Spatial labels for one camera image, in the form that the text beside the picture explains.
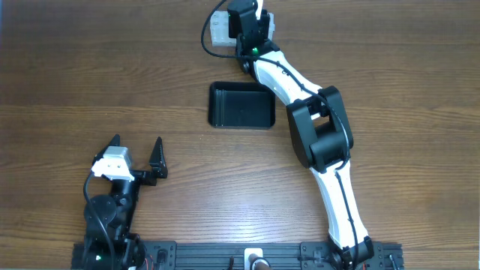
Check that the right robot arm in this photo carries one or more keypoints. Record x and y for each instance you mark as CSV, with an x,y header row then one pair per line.
x,y
337,202

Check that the black tray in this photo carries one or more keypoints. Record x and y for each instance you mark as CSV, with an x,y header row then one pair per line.
x,y
247,108

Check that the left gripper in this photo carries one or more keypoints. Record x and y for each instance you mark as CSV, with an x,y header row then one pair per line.
x,y
142,177

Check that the clear test tube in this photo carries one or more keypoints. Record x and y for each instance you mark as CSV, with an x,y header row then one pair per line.
x,y
221,107

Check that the mounting rail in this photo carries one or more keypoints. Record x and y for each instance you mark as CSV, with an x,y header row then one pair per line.
x,y
210,257

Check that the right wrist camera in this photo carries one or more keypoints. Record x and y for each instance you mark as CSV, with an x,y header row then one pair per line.
x,y
259,9

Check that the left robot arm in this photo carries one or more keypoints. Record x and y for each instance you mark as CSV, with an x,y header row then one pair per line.
x,y
112,213

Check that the white test tube rack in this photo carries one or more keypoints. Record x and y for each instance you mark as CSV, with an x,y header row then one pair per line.
x,y
219,33

